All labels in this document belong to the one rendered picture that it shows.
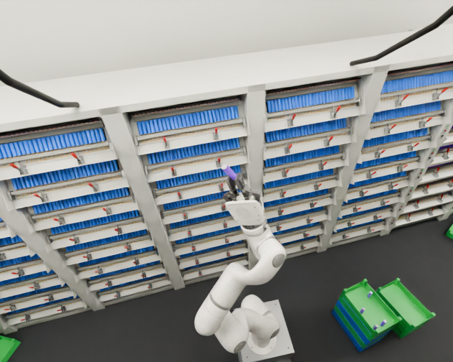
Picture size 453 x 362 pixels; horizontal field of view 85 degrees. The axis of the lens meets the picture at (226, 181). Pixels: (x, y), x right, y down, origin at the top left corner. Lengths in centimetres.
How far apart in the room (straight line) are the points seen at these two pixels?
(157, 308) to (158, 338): 24
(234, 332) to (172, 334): 127
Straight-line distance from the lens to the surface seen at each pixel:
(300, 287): 245
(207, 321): 97
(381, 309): 218
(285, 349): 186
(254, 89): 131
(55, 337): 273
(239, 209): 74
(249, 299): 149
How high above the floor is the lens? 216
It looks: 40 degrees down
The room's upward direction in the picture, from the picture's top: 5 degrees counter-clockwise
